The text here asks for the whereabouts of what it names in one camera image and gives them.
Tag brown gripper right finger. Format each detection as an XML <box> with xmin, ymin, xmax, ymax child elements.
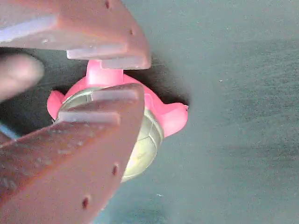
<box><xmin>0</xmin><ymin>0</ymin><xmax>152</xmax><ymax>70</ymax></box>

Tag pink turtle toy gold shell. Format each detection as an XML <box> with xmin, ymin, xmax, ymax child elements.
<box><xmin>46</xmin><ymin>59</ymin><xmax>189</xmax><ymax>183</ymax></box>

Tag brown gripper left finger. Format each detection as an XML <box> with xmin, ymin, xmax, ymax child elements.
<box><xmin>0</xmin><ymin>83</ymin><xmax>145</xmax><ymax>224</ymax></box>

